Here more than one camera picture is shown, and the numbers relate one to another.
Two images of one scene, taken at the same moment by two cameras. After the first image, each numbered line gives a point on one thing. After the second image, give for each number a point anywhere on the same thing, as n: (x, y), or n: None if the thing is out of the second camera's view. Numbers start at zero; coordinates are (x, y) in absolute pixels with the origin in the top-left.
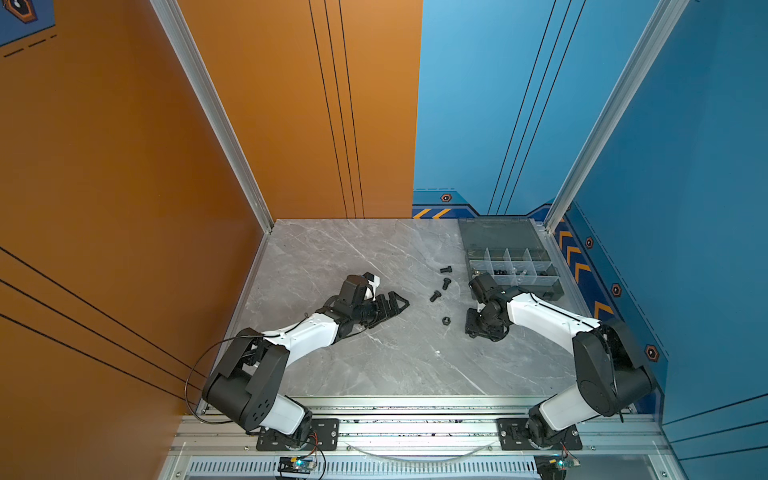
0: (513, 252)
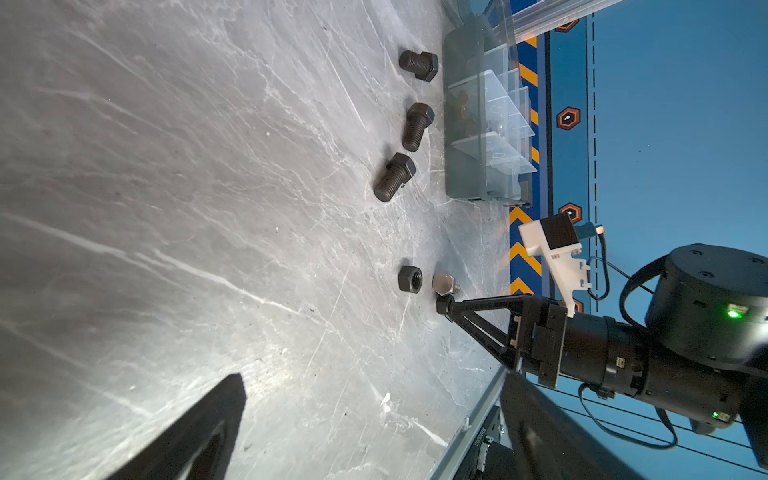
0: (487, 116)
